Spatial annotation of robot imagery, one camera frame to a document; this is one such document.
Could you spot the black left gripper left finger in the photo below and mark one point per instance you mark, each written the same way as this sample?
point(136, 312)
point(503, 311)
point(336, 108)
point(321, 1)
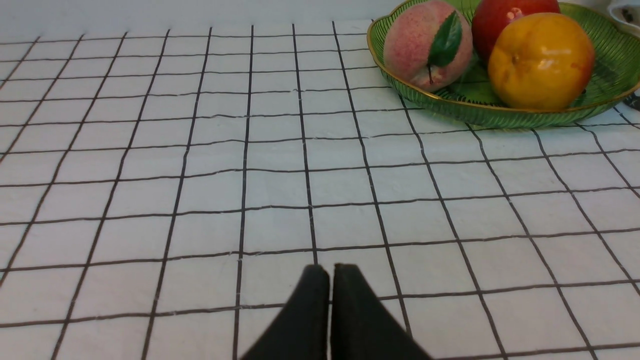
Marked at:
point(299, 330)

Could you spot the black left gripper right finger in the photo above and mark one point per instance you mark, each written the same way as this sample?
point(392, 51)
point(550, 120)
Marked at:
point(361, 327)

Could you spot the white cloth bag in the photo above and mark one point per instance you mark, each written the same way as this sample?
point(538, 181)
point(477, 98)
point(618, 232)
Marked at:
point(626, 15)

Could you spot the white grid tablecloth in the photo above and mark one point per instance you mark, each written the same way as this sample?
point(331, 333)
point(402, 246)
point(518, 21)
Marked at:
point(161, 194)

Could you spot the green leaf-shaped plate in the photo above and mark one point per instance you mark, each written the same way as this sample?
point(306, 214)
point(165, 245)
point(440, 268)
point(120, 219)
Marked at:
point(472, 100)

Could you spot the pink peach with leaf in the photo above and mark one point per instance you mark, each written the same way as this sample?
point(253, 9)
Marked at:
point(430, 45)

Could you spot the yellow-orange pear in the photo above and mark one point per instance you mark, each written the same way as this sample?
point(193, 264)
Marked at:
point(541, 62)

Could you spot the red apple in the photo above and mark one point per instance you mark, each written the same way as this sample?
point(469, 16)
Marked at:
point(492, 16)

